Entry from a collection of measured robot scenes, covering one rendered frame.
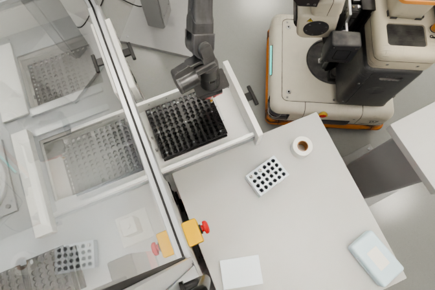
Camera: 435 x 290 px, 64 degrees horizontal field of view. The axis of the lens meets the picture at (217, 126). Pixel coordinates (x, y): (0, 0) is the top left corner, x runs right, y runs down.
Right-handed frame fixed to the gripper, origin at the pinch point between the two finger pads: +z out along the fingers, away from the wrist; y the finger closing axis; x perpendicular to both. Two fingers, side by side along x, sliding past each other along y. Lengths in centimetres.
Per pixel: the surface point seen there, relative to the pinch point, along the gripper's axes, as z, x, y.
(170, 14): 87, 105, 7
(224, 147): 7.0, -15.8, -1.7
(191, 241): 5.1, -39.2, -20.7
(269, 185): 19.9, -30.5, 9.4
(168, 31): 88, 93, 1
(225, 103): 11.4, 0.6, 5.1
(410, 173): 36, -44, 66
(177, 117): 4.9, -1.2, -12.4
